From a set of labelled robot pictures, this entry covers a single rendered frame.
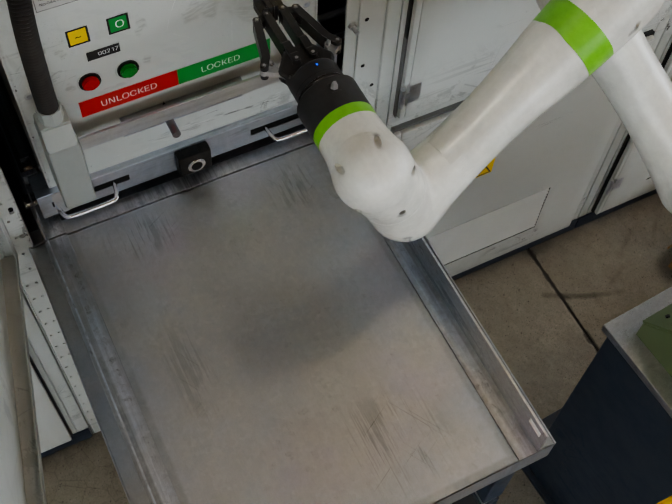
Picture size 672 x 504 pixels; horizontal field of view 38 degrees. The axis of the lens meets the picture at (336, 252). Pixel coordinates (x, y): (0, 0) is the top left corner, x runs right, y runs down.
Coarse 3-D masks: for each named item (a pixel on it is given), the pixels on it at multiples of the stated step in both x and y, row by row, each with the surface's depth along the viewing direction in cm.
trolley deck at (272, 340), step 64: (192, 192) 171; (256, 192) 172; (320, 192) 172; (128, 256) 164; (192, 256) 165; (256, 256) 165; (320, 256) 166; (384, 256) 166; (64, 320) 157; (128, 320) 158; (192, 320) 158; (256, 320) 159; (320, 320) 159; (384, 320) 160; (192, 384) 153; (256, 384) 153; (320, 384) 154; (384, 384) 154; (448, 384) 154; (192, 448) 147; (256, 448) 148; (320, 448) 148; (384, 448) 149; (448, 448) 149
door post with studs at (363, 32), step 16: (352, 0) 152; (368, 0) 153; (384, 0) 155; (352, 16) 155; (368, 16) 156; (352, 32) 159; (368, 32) 160; (352, 48) 162; (368, 48) 163; (352, 64) 165; (368, 64) 167; (368, 80) 171; (368, 96) 175
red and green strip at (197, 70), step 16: (240, 48) 155; (256, 48) 157; (192, 64) 153; (208, 64) 155; (224, 64) 156; (160, 80) 152; (176, 80) 154; (112, 96) 150; (128, 96) 152; (96, 112) 152
